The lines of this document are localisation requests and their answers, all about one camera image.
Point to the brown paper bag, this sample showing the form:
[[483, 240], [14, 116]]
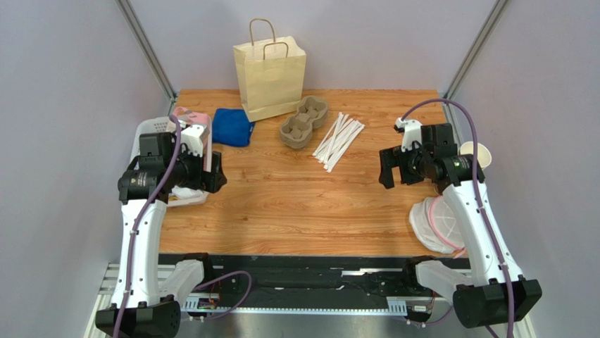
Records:
[[270, 74]]

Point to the bundle of white wrapped straws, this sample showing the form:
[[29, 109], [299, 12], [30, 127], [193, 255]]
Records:
[[337, 140]]

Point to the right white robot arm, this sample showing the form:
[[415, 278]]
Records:
[[497, 292]]

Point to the stack of paper cups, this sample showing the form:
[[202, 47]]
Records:
[[484, 156]]

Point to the blue folded cloth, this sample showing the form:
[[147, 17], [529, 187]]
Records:
[[232, 127]]

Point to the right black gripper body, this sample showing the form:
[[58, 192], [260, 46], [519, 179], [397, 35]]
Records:
[[396, 162]]

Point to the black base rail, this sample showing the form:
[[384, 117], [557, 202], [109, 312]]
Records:
[[337, 285]]

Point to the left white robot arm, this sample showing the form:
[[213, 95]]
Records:
[[141, 306]]

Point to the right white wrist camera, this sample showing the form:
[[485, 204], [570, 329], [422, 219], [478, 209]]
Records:
[[411, 131]]

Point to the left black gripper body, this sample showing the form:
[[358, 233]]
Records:
[[198, 178]]

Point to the white plastic basket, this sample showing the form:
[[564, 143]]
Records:
[[158, 125]]

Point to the white crumpled cloth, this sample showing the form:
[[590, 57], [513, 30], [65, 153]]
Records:
[[188, 195]]

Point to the pink cloth bag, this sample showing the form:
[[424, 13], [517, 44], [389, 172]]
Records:
[[192, 117]]

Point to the grey pulp cup carrier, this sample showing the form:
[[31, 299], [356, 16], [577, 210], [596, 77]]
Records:
[[297, 131]]

